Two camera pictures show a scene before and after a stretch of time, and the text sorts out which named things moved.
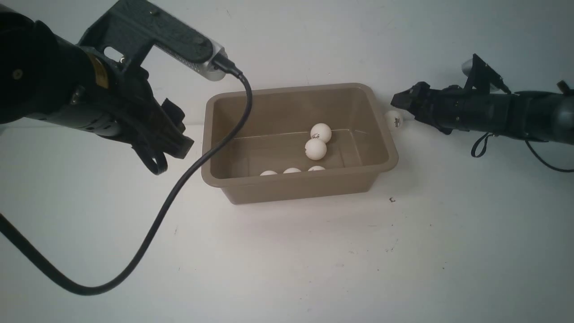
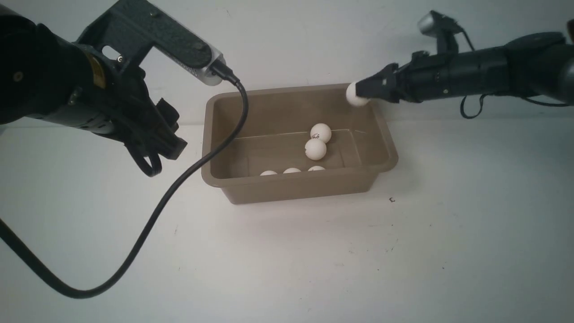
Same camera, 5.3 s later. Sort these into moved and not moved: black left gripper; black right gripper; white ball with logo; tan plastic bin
Moved: black right gripper
Not moved: white ball with logo; tan plastic bin; black left gripper
